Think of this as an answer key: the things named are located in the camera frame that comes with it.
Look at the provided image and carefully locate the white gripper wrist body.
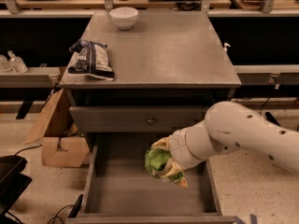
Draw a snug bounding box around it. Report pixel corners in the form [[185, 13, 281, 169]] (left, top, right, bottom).
[[169, 128, 200, 169]]

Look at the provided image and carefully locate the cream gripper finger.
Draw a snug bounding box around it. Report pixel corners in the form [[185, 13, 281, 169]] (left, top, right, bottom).
[[156, 159, 184, 180], [150, 136, 171, 150]]

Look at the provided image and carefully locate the green rice chip bag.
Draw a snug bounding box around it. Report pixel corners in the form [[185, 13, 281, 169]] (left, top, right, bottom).
[[145, 149, 188, 189]]

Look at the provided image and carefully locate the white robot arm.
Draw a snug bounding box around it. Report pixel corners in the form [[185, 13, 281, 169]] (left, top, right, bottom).
[[145, 102, 299, 186]]

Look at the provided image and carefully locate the open grey middle drawer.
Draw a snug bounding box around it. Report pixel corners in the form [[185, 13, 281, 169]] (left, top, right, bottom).
[[66, 133, 235, 224]]

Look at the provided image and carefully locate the grey drawer cabinet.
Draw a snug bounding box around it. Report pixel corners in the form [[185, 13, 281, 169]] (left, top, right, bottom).
[[58, 9, 242, 224]]

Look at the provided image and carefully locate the closed grey top drawer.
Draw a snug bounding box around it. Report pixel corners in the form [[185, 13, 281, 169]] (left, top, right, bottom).
[[69, 105, 207, 133]]

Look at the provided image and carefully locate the dark blue chip bag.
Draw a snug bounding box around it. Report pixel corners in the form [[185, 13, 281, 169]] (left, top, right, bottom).
[[68, 39, 115, 80]]

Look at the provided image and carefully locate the brown cardboard box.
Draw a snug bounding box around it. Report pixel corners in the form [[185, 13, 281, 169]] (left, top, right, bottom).
[[24, 90, 90, 168]]

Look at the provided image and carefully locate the white pump dispenser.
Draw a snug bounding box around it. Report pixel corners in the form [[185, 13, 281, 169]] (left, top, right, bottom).
[[223, 42, 231, 52]]

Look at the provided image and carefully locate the white ceramic bowl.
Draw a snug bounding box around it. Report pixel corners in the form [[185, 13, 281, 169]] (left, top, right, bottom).
[[109, 7, 138, 30]]

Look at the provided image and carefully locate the black tray stack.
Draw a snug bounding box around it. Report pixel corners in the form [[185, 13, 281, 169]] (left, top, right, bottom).
[[0, 156, 32, 224]]

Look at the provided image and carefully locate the clear plastic bottle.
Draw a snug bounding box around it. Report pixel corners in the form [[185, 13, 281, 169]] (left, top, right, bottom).
[[0, 55, 11, 72], [7, 50, 28, 74]]

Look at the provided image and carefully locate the black floor cable left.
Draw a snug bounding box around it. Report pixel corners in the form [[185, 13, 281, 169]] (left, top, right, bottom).
[[46, 204, 76, 224]]

